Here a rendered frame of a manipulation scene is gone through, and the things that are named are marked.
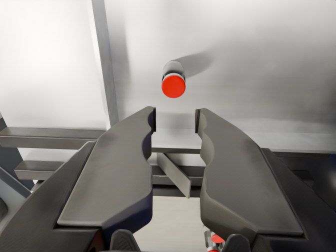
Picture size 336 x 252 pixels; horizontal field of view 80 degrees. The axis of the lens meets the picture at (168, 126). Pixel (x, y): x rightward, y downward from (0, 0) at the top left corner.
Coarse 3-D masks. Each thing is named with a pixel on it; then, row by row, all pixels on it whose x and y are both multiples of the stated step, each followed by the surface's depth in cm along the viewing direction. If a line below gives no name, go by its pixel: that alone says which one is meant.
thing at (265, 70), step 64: (128, 0) 18; (192, 0) 18; (256, 0) 17; (320, 0) 17; (128, 64) 21; (192, 64) 21; (256, 64) 20; (320, 64) 20; (192, 128) 25; (256, 128) 24; (320, 128) 24
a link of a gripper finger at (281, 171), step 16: (272, 160) 8; (288, 176) 7; (288, 192) 7; (304, 192) 7; (304, 208) 6; (320, 208) 6; (304, 224) 6; (320, 224) 6; (256, 240) 6; (272, 240) 5; (288, 240) 5; (304, 240) 5; (320, 240) 5
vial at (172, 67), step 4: (172, 60) 20; (168, 64) 19; (172, 64) 19; (176, 64) 19; (180, 64) 20; (164, 68) 19; (168, 68) 18; (172, 68) 18; (176, 68) 18; (180, 68) 19; (164, 72) 18; (168, 72) 18; (172, 72) 18; (176, 72) 18; (180, 72) 18; (164, 76) 18; (180, 76) 17; (184, 76) 18; (184, 80) 18
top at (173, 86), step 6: (168, 78) 17; (174, 78) 17; (180, 78) 17; (162, 84) 17; (168, 84) 17; (174, 84) 17; (180, 84) 17; (162, 90) 17; (168, 90) 17; (174, 90) 17; (180, 90) 17; (168, 96) 18; (174, 96) 18
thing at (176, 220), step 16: (160, 192) 27; (176, 192) 27; (192, 192) 27; (160, 208) 33; (176, 208) 33; (192, 208) 33; (160, 224) 36; (176, 224) 36; (192, 224) 35; (144, 240) 39; (160, 240) 38; (176, 240) 38; (192, 240) 38
